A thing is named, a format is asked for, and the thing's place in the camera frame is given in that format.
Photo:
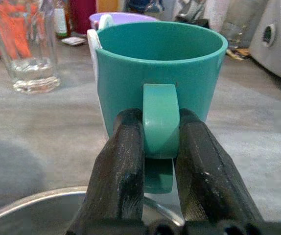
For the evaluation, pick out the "blue jar clear lid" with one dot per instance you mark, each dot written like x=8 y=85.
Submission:
x=143 y=6

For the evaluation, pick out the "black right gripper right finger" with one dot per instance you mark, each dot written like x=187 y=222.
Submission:
x=204 y=176

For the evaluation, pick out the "clear drinking glass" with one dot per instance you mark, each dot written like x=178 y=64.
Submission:
x=32 y=73

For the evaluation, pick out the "teal mug white ears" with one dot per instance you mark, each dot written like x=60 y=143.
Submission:
x=160 y=68

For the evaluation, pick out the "stainless steel plate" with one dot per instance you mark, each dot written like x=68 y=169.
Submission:
x=37 y=215

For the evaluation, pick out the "maroon tumbler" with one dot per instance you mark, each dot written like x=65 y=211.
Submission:
x=81 y=17

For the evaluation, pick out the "white food processor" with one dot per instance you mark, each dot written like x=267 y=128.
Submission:
x=277 y=44

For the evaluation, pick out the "small purple plastic bowl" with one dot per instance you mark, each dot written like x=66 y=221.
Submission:
x=130 y=18

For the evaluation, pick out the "small white sauce bottle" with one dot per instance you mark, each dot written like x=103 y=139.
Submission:
x=61 y=23

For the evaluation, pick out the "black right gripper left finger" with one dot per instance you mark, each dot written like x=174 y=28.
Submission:
x=121 y=176

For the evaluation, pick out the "yellow black wrapper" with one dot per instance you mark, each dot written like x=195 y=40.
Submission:
x=238 y=53

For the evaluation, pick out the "white flat paper packet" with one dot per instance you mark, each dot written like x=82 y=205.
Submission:
x=74 y=40

